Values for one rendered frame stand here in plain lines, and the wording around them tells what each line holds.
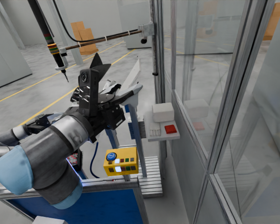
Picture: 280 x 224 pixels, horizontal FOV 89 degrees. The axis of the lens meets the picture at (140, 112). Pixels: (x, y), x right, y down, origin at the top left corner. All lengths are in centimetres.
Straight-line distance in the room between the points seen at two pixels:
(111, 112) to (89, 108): 6
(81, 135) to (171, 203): 153
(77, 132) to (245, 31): 44
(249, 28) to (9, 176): 54
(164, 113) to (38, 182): 97
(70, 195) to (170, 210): 143
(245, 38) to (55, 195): 54
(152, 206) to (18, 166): 155
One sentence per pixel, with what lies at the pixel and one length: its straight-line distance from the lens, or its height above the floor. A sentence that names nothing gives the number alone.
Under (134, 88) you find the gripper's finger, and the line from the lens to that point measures 40.
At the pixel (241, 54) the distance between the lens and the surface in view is 45.
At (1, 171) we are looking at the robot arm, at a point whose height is 147.
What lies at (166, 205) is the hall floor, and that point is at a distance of 176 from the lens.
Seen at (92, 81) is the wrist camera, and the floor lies 152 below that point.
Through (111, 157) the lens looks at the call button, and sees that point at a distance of 74.
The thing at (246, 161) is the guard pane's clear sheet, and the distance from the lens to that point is 52.
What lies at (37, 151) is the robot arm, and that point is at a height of 146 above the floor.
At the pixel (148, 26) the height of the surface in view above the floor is 154.
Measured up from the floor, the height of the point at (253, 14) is 160.
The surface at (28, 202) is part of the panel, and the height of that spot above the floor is 68.
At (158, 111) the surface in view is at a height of 97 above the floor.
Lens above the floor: 164
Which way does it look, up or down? 35 degrees down
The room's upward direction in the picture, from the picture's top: 9 degrees counter-clockwise
